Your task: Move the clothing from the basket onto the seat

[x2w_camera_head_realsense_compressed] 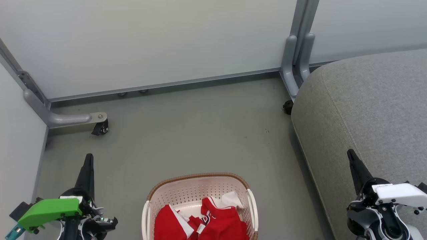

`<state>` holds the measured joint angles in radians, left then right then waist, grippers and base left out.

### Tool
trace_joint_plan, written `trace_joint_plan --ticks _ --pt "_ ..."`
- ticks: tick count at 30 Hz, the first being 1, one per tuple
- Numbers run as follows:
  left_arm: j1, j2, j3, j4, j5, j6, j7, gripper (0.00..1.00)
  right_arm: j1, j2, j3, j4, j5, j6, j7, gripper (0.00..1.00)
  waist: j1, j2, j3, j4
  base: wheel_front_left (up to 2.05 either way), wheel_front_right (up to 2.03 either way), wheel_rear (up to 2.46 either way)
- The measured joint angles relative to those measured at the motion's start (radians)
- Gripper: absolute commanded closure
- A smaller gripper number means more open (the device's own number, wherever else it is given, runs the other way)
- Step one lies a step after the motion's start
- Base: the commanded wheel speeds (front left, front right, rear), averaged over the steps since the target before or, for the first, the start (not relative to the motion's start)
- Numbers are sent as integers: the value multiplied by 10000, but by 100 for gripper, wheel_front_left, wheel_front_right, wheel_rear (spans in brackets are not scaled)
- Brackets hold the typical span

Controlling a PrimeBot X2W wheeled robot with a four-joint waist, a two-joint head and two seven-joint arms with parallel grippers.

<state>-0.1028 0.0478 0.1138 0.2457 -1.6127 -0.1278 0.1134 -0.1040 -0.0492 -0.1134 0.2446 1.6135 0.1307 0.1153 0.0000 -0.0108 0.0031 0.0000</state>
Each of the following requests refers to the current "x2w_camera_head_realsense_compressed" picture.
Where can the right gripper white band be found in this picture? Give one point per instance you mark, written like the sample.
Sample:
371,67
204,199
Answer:
400,193

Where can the grey side panel bottom rail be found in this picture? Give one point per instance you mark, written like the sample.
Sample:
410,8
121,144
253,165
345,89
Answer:
41,156

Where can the grey double partition post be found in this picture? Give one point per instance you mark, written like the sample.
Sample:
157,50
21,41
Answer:
305,16

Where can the long grey partition foot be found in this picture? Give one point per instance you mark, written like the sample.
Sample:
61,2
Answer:
66,118

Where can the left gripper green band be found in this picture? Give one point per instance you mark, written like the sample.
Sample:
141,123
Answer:
50,210

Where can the red and white garment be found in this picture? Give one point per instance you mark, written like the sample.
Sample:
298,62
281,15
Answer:
220,221

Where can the black caster with metal plate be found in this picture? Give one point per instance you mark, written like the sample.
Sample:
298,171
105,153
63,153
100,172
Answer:
101,127

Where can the grey curved partition foot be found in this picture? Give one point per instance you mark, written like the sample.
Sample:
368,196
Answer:
306,56
287,66

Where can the grey partition post with bracket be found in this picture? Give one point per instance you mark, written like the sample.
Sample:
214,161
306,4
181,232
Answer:
23,78

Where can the grey partition bottom rail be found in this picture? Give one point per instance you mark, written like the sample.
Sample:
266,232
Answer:
166,84

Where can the small black caster wheel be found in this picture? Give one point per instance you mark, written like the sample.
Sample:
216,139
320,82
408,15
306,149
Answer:
288,107

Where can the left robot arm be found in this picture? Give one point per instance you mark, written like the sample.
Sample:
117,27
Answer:
71,232

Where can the white laundry basket brown rim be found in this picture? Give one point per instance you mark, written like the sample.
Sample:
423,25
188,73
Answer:
191,193

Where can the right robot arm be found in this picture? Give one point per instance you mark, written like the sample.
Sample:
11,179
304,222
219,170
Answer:
357,218

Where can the grey fabric sofa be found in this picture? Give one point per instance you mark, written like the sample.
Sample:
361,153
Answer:
367,110

